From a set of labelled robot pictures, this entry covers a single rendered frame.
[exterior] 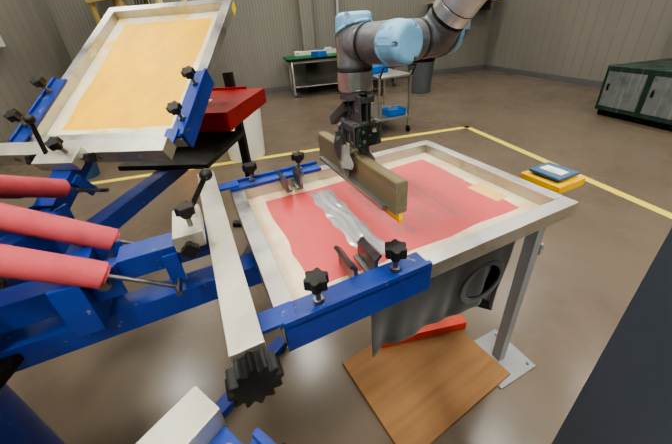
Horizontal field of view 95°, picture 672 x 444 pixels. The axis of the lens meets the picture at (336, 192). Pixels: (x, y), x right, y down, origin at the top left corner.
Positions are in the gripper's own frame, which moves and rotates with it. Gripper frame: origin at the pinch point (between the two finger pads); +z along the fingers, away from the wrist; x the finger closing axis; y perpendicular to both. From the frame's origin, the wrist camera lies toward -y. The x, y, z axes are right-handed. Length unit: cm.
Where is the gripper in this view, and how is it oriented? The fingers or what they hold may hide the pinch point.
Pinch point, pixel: (354, 169)
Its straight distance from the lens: 80.2
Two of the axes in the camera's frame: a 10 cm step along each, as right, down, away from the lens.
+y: 4.3, 4.0, -8.1
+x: 9.0, -2.6, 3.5
